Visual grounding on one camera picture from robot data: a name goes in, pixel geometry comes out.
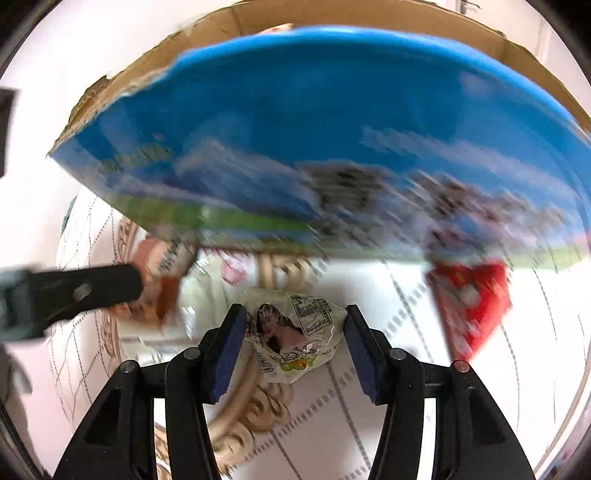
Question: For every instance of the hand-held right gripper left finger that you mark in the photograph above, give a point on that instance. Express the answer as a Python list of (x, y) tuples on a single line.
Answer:
[(228, 355)]

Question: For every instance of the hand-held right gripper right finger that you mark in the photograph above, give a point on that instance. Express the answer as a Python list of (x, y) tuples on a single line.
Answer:
[(364, 355)]

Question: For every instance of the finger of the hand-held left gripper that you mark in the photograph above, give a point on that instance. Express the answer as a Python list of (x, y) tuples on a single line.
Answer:
[(92, 288)]

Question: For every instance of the white and green snack packet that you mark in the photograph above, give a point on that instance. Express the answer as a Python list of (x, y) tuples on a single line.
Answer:
[(295, 332)]

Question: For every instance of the brown and white snack packet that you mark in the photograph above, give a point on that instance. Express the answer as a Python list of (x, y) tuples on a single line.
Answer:
[(166, 286)]

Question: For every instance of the blue printed cardboard box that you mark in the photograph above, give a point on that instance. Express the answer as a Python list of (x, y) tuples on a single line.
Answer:
[(323, 129)]

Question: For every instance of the white diamond pattern quilt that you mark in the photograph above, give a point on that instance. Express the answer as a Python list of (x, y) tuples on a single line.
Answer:
[(323, 424)]

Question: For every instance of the red and white snack packet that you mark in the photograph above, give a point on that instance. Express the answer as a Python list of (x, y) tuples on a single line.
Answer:
[(471, 304)]

